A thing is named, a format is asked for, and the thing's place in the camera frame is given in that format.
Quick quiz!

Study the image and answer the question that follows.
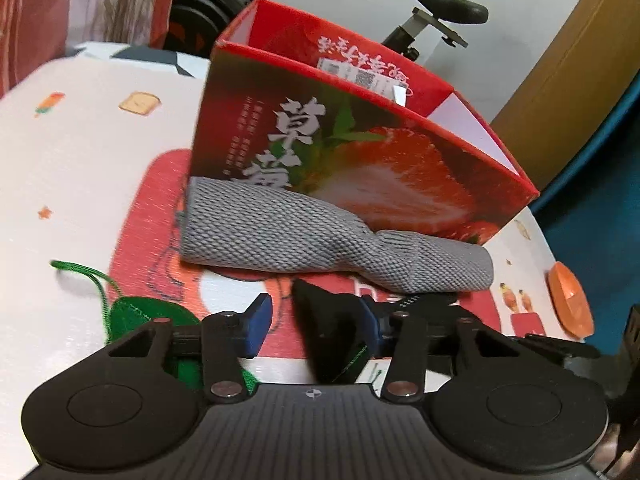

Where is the black eye mask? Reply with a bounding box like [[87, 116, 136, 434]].
[[290, 277, 461, 386]]

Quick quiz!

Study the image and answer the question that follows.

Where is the orange paper boat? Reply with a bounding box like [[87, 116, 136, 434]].
[[547, 261, 596, 339]]

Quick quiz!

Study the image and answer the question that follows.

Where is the grey knitted sleeve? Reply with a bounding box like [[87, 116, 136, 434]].
[[180, 177, 494, 295]]

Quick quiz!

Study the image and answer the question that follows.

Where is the white cartoon table mat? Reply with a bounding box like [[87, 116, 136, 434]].
[[0, 40, 586, 480]]

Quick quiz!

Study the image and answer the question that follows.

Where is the red strawberry cardboard box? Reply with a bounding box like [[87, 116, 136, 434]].
[[190, 0, 538, 243]]

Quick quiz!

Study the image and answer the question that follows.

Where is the wooden door panel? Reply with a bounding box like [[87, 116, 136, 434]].
[[491, 0, 639, 190]]

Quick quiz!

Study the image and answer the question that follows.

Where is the black exercise bike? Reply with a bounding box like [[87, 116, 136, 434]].
[[163, 0, 489, 62]]

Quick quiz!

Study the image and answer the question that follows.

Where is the red white floral curtain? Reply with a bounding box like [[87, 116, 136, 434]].
[[1, 0, 172, 93]]

